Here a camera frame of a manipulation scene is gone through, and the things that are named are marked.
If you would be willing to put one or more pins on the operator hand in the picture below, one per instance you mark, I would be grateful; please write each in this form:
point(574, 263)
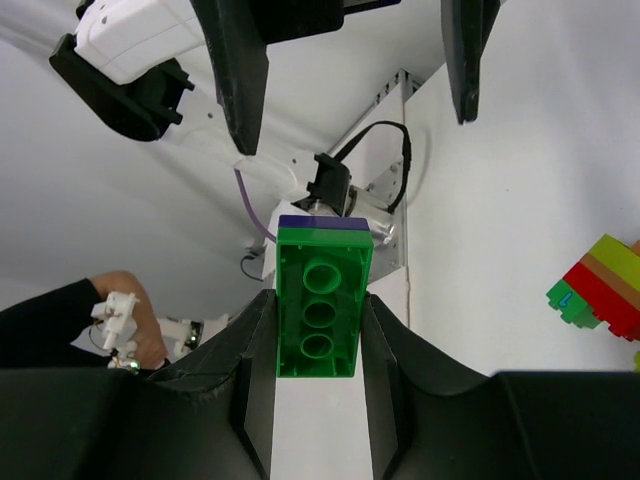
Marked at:
point(151, 351)

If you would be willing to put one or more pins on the white teleoperation handle device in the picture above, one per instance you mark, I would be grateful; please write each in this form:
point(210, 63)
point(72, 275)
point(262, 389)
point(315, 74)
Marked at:
point(114, 316)

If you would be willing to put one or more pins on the multicolour stacked lego block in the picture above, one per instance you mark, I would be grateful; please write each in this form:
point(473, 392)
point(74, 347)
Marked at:
point(607, 279)

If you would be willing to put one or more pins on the small green lego brick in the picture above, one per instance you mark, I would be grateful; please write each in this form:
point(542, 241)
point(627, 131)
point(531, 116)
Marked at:
point(572, 307)

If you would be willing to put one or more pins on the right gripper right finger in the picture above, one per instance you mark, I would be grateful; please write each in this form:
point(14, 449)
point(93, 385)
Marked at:
point(431, 417)

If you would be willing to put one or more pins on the purple lego brick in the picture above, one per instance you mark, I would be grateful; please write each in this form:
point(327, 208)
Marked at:
point(323, 222)

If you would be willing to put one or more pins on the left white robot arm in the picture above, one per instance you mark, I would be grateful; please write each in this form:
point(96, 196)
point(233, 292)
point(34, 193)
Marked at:
point(194, 74)

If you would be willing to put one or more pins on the white front board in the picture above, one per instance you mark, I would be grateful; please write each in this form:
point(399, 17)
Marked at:
point(501, 209)

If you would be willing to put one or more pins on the black sleeved forearm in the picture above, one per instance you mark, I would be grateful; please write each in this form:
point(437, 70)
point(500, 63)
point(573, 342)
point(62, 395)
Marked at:
point(39, 332)

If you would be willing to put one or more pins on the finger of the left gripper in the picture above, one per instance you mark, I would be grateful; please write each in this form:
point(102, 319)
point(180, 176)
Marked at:
point(466, 26)

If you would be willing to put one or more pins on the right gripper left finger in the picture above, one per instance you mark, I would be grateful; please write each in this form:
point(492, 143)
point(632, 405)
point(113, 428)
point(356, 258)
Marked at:
point(209, 415)

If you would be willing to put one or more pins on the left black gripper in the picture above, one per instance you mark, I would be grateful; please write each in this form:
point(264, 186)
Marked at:
point(238, 53)

